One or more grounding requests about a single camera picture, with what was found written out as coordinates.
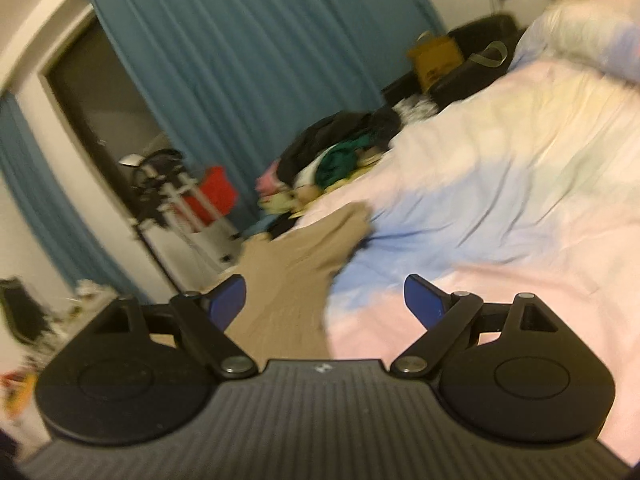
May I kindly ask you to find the black sofa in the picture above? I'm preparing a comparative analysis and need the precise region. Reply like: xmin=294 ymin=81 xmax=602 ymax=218
xmin=381 ymin=14 xmax=527 ymax=112

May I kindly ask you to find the dark window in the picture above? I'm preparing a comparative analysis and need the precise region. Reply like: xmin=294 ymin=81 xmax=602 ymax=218
xmin=44 ymin=10 xmax=201 ymax=281

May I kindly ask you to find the pastel tie-dye duvet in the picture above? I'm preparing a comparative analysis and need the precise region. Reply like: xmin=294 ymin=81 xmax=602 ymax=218
xmin=295 ymin=0 xmax=640 ymax=466

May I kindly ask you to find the pile of clothes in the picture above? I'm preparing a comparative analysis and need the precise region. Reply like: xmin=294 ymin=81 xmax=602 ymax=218
xmin=255 ymin=107 xmax=407 ymax=222

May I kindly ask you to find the beige hoodie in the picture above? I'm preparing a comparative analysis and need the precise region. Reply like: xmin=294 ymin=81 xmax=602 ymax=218
xmin=225 ymin=205 xmax=373 ymax=361

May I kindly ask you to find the orange box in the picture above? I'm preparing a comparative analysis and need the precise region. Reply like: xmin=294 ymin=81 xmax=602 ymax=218
xmin=0 ymin=369 xmax=37 ymax=417

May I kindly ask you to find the wide blue curtain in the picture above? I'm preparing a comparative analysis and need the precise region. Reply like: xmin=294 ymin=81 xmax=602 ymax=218
xmin=85 ymin=0 xmax=446 ymax=288

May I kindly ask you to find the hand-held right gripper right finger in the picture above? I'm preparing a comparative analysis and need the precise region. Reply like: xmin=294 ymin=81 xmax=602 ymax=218
xmin=390 ymin=274 xmax=561 ymax=377

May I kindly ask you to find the red bucket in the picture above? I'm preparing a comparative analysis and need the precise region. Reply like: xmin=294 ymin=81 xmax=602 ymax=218
xmin=184 ymin=166 xmax=239 ymax=227

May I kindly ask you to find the row of cosmetic bottles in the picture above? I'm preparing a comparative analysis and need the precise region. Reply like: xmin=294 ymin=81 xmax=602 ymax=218
xmin=20 ymin=280 xmax=118 ymax=361

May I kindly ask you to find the wavy black-framed mirror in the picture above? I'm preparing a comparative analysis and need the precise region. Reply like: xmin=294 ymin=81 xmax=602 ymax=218
xmin=0 ymin=277 xmax=52 ymax=346

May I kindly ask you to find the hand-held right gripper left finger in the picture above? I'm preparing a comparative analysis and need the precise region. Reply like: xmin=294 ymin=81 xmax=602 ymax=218
xmin=92 ymin=275 xmax=259 ymax=379

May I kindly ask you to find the yellow paper bag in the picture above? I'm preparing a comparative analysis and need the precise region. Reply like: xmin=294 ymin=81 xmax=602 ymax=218
xmin=406 ymin=32 xmax=464 ymax=94

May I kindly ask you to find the pastel pillow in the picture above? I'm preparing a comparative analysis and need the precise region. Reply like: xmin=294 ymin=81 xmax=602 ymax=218
xmin=542 ymin=0 xmax=640 ymax=78

